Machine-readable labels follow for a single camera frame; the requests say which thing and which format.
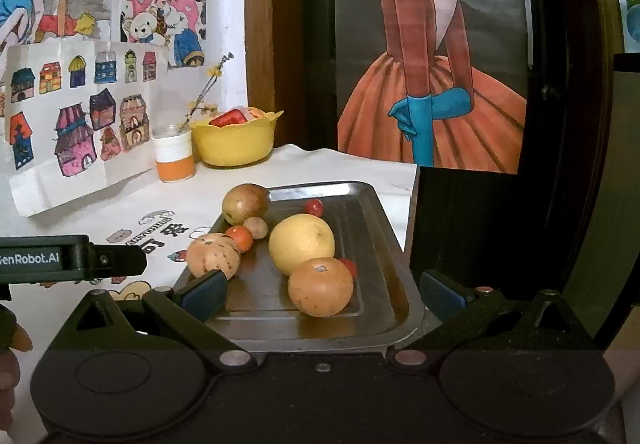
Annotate large yellow pear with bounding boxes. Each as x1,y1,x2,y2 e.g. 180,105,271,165
268,213,335,276

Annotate yellow flower twig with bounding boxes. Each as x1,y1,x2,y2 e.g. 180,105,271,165
178,52,234,131

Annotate red item in bowl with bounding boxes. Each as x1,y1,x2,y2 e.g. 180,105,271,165
208,106,264,128

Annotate small brown kiwi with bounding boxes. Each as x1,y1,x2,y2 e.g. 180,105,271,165
243,217,269,241

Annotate red cherry tomato in tray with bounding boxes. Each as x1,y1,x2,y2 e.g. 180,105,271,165
304,198,324,218

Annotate yellow plastic bowl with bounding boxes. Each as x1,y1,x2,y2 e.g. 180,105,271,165
190,108,283,167

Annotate orange-red tomato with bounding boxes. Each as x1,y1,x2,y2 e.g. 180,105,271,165
224,225,254,253

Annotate white printed table cloth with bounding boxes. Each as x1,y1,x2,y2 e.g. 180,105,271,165
0,142,420,444

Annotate brown wooden frame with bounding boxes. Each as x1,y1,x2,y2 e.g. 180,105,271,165
245,0,276,111

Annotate person's left hand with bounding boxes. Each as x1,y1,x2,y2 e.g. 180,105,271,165
0,307,32,431

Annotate house drawings paper sheet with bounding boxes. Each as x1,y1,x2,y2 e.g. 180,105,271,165
2,38,168,217

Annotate orange dress girl painting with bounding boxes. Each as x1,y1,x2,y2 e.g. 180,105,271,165
337,0,526,175

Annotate silver metal tray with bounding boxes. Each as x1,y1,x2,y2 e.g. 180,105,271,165
204,181,440,353

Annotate tan spotted round fruit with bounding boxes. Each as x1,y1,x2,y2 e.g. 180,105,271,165
186,233,241,279

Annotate tan speckled round fruit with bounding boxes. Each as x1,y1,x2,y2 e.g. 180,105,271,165
288,258,355,319

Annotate red cherry tomato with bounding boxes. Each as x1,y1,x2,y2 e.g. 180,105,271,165
340,258,358,279
304,198,324,218

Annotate white orange glass jar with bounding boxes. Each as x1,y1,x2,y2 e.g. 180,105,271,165
152,125,195,183

